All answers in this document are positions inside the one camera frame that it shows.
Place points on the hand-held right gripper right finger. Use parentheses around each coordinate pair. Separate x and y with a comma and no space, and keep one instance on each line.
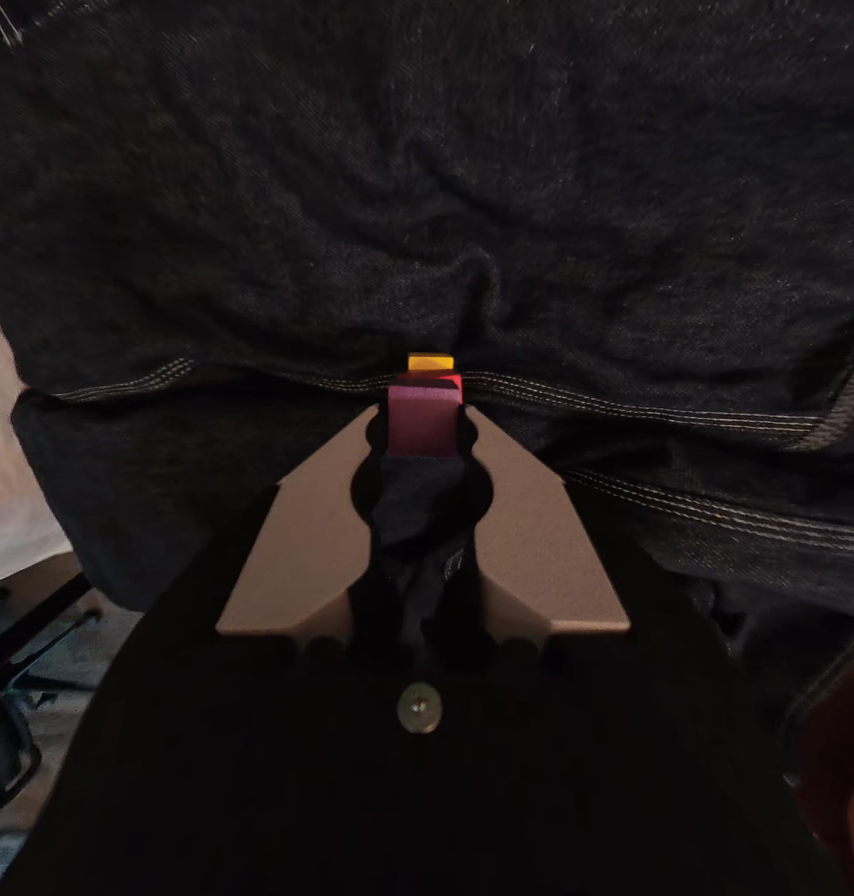
(539,546)

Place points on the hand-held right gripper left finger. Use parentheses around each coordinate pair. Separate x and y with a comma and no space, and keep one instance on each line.
(308,546)

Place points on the purple wooden block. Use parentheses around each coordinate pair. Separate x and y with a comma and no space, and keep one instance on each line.
(423,423)

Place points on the red wooden block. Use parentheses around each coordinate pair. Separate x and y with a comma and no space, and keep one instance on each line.
(444,379)

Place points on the yellow wooden block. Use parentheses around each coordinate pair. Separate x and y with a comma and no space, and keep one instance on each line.
(430,362)

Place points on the dark denim pants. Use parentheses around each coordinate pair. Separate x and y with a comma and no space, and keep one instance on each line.
(427,210)

